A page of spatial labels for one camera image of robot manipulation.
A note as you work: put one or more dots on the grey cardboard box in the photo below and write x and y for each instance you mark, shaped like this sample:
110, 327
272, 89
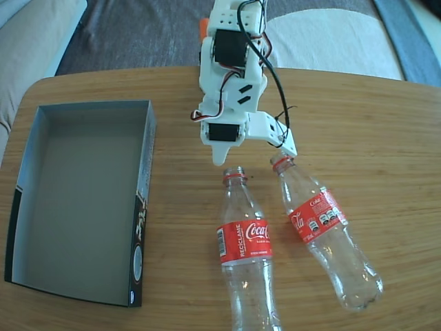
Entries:
79, 193

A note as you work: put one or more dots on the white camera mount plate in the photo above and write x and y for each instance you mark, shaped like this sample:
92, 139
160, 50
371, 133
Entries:
263, 125

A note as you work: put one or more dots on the blue grey cushion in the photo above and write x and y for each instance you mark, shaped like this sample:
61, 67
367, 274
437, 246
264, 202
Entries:
417, 51

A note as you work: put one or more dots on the beige sofa cushion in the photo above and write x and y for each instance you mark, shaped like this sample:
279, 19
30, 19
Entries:
27, 51

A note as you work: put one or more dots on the clear bottle with red label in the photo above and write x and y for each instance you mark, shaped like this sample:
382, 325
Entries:
244, 241
317, 217

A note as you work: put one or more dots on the white cushion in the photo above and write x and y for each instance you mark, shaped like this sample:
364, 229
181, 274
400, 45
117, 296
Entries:
344, 41

